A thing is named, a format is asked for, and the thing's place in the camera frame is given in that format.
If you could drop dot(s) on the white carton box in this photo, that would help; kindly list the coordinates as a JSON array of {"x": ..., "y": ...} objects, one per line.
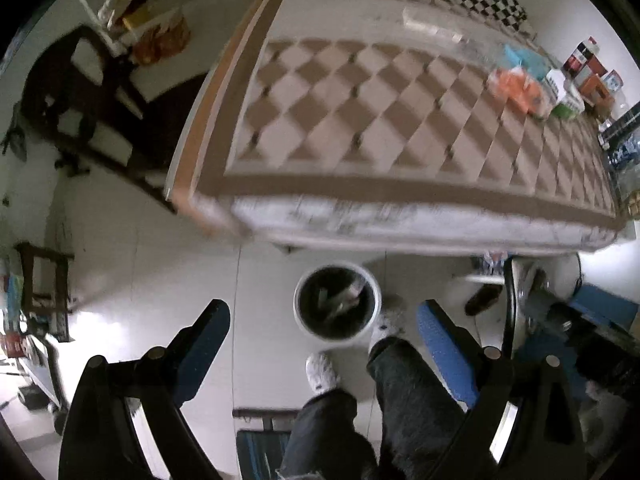
[{"x": 562, "y": 87}]

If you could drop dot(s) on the teal plastic packet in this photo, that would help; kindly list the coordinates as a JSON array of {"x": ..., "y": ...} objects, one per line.
[{"x": 525, "y": 60}]

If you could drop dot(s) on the stool with blue striped seat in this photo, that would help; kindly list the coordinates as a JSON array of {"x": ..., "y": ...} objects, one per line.
[{"x": 262, "y": 447}]

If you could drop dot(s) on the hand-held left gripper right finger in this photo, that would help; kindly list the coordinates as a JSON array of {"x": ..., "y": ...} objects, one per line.
[{"x": 445, "y": 350}]

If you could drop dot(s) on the small dark wooden stool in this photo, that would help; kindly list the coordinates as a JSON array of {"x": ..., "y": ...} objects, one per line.
[{"x": 42, "y": 285}]

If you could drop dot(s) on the table with checkered brown cloth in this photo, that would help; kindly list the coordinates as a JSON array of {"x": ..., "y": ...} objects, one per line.
[{"x": 380, "y": 110}]

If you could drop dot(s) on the red and white box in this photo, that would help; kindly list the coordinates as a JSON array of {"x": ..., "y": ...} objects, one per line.
[{"x": 582, "y": 57}]

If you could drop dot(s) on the blue box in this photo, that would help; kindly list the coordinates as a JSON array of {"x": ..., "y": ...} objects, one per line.
[{"x": 605, "y": 305}]

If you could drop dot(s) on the orange printed plastic bag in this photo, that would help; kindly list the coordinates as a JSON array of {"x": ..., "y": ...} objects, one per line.
[{"x": 160, "y": 35}]

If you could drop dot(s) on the person's left leg dark jeans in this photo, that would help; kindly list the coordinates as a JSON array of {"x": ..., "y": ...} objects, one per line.
[{"x": 325, "y": 440}]

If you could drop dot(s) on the clear plastic wrapper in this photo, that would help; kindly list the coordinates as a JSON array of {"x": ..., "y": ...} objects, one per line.
[{"x": 440, "y": 25}]

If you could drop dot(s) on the dark wooden chair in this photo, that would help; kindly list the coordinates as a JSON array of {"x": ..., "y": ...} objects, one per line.
[{"x": 95, "y": 100}]

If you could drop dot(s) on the person's left white shoe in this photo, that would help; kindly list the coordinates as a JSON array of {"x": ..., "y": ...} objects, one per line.
[{"x": 321, "y": 371}]

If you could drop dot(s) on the person's leg dark jeans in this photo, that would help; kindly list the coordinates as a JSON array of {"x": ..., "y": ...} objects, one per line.
[
  {"x": 415, "y": 400},
  {"x": 325, "y": 440}
]

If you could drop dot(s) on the orange box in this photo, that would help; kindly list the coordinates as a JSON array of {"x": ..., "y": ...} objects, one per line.
[{"x": 597, "y": 91}]

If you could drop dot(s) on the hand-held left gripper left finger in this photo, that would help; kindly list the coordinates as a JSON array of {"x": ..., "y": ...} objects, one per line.
[{"x": 200, "y": 355}]

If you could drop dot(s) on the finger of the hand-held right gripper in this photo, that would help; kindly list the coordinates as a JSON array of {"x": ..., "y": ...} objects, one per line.
[{"x": 510, "y": 305}]

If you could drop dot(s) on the person's white shoe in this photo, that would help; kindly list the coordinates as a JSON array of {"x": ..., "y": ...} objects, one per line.
[
  {"x": 387, "y": 327},
  {"x": 321, "y": 371}
]

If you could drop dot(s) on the orange plastic packet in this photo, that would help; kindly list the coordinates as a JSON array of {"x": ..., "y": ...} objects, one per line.
[{"x": 517, "y": 87}]

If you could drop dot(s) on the white trash bin black liner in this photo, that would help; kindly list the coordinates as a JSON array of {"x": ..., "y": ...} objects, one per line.
[{"x": 337, "y": 305}]

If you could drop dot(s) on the person's right white shoe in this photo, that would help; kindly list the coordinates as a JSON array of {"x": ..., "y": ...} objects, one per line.
[{"x": 387, "y": 327}]

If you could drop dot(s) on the dark slipper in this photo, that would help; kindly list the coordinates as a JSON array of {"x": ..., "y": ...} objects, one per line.
[{"x": 482, "y": 300}]

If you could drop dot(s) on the person's right forearm white sleeve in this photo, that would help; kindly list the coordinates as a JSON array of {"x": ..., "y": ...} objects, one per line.
[{"x": 607, "y": 420}]

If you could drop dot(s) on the person's right leg dark jeans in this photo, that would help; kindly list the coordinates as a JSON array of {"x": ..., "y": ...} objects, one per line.
[{"x": 415, "y": 400}]

